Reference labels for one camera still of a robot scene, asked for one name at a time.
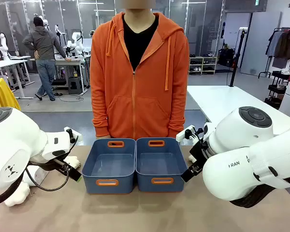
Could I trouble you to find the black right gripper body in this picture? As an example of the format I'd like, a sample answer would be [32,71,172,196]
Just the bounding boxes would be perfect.
[188,139,210,175]

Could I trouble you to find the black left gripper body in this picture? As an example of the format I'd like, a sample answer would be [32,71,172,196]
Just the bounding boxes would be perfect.
[47,158,74,175]

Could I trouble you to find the person's left forearm orange sleeve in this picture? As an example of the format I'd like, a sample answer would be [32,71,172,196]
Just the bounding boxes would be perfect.
[169,79,189,133]

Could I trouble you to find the person's right forearm orange sleeve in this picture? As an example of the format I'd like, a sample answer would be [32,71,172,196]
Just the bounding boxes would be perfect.
[90,79,111,137]

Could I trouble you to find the large white table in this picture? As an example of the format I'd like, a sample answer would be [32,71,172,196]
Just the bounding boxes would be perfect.
[187,85,290,136]

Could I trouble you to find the black step stool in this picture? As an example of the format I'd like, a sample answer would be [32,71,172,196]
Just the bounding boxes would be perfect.
[68,77,84,95]

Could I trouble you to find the person in orange hoodie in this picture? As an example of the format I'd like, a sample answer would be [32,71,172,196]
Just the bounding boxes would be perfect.
[89,0,190,140]

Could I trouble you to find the wooden shoe rack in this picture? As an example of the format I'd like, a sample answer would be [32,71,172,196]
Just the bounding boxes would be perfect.
[188,56,218,75]

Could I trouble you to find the black bags pile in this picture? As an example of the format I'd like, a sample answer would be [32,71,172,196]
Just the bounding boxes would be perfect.
[218,47,235,68]

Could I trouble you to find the black rolling cart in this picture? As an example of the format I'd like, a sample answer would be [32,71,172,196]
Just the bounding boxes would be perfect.
[264,70,290,110]

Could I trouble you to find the black tripod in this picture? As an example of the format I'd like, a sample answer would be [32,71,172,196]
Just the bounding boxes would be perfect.
[229,28,247,87]

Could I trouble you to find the white workbench with robots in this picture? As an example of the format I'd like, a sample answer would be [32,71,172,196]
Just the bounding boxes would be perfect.
[30,54,91,95]

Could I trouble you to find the white desk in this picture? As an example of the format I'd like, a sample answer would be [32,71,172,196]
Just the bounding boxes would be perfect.
[0,56,36,100]

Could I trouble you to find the man in grey hoodie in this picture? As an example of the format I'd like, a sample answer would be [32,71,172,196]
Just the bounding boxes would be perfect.
[22,16,72,102]

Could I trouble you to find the black clothes rack with garments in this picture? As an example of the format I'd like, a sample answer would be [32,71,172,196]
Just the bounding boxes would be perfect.
[258,27,290,79]

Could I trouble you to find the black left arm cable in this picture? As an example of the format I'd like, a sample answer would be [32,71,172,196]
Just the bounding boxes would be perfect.
[25,164,71,192]

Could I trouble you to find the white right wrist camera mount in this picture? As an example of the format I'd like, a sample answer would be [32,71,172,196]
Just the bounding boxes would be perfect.
[175,125,203,143]

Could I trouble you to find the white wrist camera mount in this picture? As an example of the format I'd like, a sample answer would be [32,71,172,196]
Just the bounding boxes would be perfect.
[175,125,203,143]
[64,126,83,143]

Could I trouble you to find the blue basket orange handles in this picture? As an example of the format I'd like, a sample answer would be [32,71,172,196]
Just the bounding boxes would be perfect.
[82,138,137,195]
[135,137,188,193]

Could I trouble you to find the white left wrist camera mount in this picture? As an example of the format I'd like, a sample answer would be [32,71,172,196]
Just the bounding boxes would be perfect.
[64,126,83,143]

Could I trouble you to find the black right arm cable sleeve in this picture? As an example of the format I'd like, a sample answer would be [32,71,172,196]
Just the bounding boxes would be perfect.
[229,176,290,209]

